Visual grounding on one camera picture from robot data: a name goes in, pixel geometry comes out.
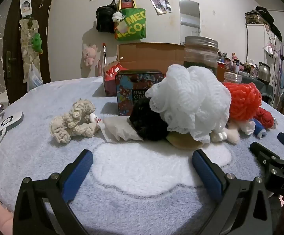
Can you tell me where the small white figure charm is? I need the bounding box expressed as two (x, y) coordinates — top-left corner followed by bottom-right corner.
(89, 114), (106, 130)

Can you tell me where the dark bag on wardrobe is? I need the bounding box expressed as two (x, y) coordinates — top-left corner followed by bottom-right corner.
(245, 6), (283, 42)

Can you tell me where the white wardrobe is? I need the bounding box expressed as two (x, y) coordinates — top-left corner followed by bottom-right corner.
(245, 22), (284, 96)

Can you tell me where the white soft pouch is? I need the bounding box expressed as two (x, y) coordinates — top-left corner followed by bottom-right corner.
(100, 116), (144, 143)

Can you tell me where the patterned tin box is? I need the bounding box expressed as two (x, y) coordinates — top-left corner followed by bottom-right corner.
(115, 70), (166, 117)

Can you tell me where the beige crochet plush toy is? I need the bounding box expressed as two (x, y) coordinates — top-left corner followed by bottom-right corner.
(49, 98), (101, 145)

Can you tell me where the small clear jar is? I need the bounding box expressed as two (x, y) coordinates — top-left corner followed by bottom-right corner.
(223, 71), (242, 84)

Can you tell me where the cardboard shoe box red inside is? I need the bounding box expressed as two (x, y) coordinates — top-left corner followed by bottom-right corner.
(103, 42), (231, 97)

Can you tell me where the wall mirror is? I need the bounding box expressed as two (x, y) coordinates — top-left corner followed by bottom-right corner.
(179, 0), (201, 45)

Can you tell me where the photo on door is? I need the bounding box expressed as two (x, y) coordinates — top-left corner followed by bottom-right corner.
(20, 0), (33, 18)

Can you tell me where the black fluffy ball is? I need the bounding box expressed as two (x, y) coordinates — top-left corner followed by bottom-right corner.
(129, 100), (170, 142)

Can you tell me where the steel kettle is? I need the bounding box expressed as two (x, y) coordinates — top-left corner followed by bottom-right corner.
(257, 62), (271, 82)

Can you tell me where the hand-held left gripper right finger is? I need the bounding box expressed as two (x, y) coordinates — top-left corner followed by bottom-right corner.
(192, 149), (273, 235)

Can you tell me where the clear plastic bag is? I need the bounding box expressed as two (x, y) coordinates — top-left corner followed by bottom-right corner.
(26, 64), (44, 92)

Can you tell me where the photo wall poster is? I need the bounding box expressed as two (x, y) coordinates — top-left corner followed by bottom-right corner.
(149, 0), (172, 15)

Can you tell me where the blue tube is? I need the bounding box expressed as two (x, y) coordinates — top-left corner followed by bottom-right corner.
(252, 118), (267, 139)

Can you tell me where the pink plush with long ears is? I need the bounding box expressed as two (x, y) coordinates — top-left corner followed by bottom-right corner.
(82, 44), (98, 66)

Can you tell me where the green frog plush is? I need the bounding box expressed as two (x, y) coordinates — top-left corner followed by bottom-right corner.
(32, 33), (44, 54)

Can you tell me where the green tote bag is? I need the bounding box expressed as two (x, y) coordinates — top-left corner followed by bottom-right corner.
(115, 0), (147, 42)

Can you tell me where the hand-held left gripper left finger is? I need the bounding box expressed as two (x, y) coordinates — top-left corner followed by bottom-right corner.
(13, 149), (94, 235)

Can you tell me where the hanging fabric organizer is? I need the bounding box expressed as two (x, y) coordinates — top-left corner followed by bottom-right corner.
(18, 17), (44, 84)

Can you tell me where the white charger block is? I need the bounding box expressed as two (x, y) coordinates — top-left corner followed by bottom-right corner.
(0, 111), (24, 139)

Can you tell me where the black bag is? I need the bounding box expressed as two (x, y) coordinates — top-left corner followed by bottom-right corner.
(96, 0), (118, 33)

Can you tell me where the red yarn doll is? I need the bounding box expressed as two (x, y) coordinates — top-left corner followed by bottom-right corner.
(222, 82), (275, 135)

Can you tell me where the dark wooden door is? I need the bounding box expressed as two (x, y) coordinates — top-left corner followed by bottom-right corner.
(3, 0), (56, 106)

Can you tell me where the door handle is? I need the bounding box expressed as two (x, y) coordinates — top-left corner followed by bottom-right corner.
(5, 51), (17, 79)

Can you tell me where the white plush keychain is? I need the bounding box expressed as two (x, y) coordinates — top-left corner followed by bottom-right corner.
(210, 130), (228, 142)

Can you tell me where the round beige powder puff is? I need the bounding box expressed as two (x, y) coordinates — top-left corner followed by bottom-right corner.
(166, 131), (204, 150)

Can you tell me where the large glass jar metal lid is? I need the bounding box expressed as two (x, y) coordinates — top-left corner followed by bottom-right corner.
(183, 36), (219, 75)

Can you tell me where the table with dark green cloth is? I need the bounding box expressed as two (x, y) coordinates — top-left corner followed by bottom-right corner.
(240, 75), (272, 103)

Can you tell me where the white plush bag charm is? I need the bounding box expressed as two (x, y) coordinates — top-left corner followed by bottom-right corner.
(112, 11), (125, 23)

